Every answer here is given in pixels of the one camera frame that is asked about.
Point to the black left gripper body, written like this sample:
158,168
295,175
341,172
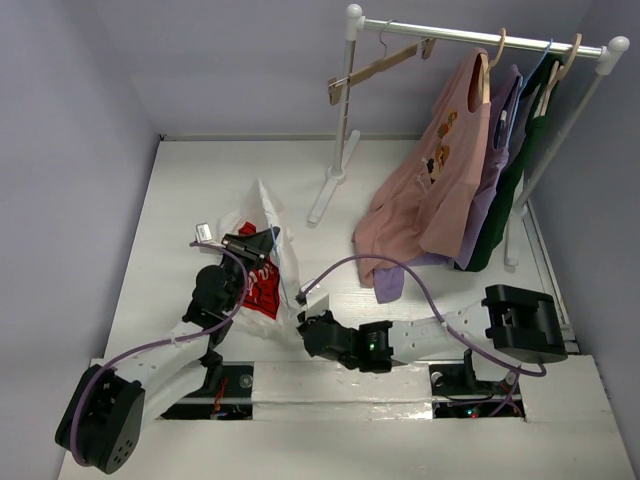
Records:
235,273

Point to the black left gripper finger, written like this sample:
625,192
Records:
251,260
258,245

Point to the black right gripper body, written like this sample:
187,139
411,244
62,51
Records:
307,327

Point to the light blue wire hanger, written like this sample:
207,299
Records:
277,261

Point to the white red printed t-shirt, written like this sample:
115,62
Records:
264,313

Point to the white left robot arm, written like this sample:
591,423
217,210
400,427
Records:
114,401

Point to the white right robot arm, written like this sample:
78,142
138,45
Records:
510,327

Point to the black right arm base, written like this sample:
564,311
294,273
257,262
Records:
470,388

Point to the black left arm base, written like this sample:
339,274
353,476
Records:
226,393

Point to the pink t-shirt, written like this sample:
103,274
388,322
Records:
422,207

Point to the dark green t-shirt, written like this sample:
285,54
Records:
523,145

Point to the wooden clip hanger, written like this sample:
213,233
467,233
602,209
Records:
336,85

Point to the wooden hanger under pink shirt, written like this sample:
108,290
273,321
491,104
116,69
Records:
486,64

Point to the lilac t-shirt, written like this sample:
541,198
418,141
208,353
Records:
494,163

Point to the blue hanger under lilac shirt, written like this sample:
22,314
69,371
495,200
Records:
530,70

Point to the wooden hanger under green shirt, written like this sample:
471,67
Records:
558,73

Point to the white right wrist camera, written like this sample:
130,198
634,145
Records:
313,299

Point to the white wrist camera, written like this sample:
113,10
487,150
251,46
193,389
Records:
203,234
313,299

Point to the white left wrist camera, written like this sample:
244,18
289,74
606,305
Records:
203,234

